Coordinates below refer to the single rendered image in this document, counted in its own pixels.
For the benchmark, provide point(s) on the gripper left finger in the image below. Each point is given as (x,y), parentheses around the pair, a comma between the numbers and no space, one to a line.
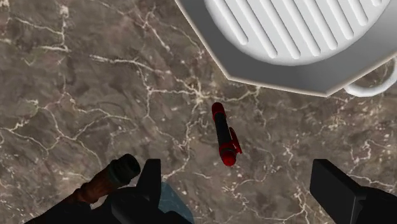
(150,183)

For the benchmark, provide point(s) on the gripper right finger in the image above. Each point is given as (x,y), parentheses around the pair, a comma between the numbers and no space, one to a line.
(335,189)

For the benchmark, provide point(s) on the blue flat object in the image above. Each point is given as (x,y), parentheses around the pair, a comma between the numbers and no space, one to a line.
(172,200)

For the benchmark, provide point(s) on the brown bottle with dark cap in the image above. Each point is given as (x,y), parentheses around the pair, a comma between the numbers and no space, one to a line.
(107,180)

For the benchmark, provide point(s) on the red and black pen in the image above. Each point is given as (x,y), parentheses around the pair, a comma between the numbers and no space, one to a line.
(224,133)

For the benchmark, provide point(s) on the grey octagonal white ribbed appliance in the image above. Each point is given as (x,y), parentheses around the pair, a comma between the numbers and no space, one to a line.
(279,37)

